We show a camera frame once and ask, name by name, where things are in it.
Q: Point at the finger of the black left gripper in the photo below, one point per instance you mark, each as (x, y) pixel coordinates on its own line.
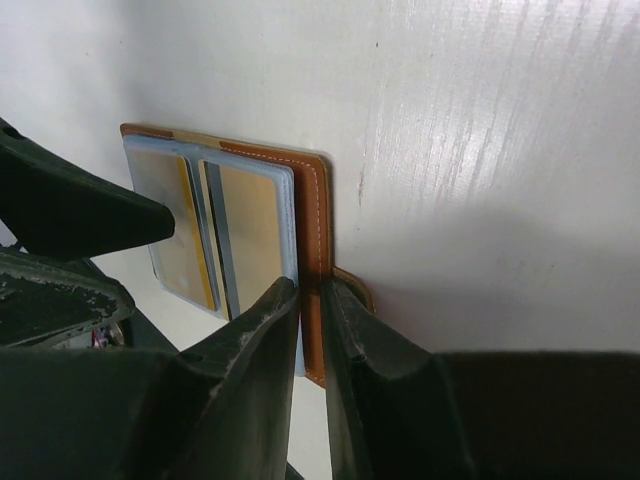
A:
(45, 302)
(58, 210)

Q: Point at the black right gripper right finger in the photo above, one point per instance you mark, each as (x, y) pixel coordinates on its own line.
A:
(396, 411)

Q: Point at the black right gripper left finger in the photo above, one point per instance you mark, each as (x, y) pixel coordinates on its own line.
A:
(219, 410)

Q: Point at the gold card pocket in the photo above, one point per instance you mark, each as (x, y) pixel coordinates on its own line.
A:
(178, 261)
(243, 203)

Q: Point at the brown leather card holder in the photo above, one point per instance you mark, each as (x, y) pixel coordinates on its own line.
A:
(314, 227)

